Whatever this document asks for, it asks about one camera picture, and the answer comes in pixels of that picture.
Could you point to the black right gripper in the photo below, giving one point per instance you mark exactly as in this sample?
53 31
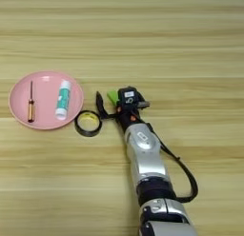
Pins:
127 115

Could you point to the green rectangular block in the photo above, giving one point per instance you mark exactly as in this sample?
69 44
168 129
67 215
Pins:
113 97

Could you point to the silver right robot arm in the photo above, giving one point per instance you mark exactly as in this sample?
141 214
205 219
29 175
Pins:
146 157

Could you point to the black box white label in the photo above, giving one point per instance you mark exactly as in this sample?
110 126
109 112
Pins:
128 94

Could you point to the black tape roll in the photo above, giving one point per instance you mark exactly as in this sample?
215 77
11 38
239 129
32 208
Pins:
88 133

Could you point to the white green glue stick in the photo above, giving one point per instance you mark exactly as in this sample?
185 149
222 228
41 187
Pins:
63 100

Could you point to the pink round plate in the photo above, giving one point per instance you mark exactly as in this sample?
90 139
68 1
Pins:
44 98

